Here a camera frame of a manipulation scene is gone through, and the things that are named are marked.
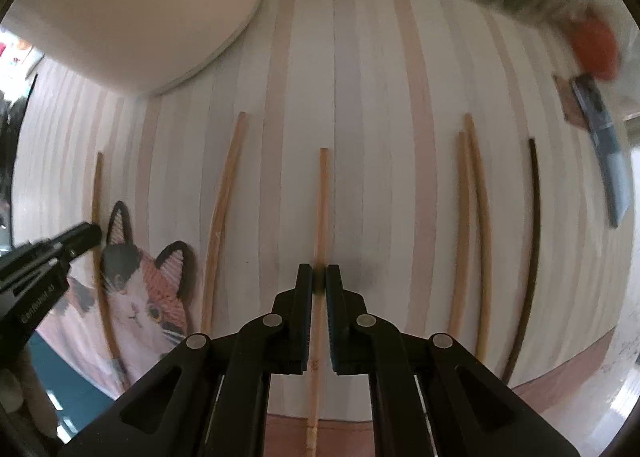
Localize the wooden chopstick green tip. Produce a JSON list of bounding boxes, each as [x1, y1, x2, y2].
[[464, 113, 492, 363]]

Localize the wooden chopstick pair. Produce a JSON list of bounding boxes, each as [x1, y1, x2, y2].
[[201, 112, 248, 333]]

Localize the dark chopstick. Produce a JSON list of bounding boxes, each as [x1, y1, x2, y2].
[[501, 136, 541, 385]]

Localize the blue kitchen cabinet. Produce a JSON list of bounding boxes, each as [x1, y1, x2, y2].
[[28, 333, 114, 443]]

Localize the cream cylindrical utensil holder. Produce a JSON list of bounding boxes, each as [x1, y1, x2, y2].
[[2, 0, 260, 94]]

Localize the striped cat table mat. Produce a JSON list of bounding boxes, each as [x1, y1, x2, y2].
[[12, 0, 634, 391]]

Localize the blue smartphone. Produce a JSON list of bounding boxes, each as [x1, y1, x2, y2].
[[570, 74, 631, 229]]

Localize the brown card under phone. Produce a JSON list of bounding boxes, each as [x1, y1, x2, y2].
[[553, 74, 589, 131]]

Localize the red tomato in bag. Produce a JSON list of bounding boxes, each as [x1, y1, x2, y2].
[[568, 16, 620, 81]]

